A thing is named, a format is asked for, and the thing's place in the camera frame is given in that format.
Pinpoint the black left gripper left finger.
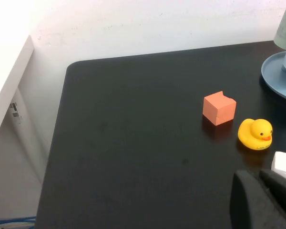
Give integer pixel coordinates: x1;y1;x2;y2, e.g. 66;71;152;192
229;169;286;229

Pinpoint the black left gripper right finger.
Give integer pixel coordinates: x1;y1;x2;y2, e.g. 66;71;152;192
259;168;286;221

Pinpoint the blue cup stand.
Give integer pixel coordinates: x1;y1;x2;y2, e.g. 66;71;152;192
261;51;286;103

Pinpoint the white foam cube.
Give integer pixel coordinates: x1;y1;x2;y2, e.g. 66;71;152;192
271;151;286;185

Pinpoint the yellow rubber duck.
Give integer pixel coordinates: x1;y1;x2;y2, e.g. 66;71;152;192
237;118;273;151

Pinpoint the orange foam cube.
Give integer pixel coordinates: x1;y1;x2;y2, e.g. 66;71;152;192
202;91;237;126

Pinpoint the black white label sticker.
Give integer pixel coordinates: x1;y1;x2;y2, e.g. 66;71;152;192
9;102;23;125

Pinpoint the white side shelf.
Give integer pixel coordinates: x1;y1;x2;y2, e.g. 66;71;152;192
0;34;42;184

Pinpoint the blue cable bundle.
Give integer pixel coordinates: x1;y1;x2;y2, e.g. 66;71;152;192
0;216;37;229

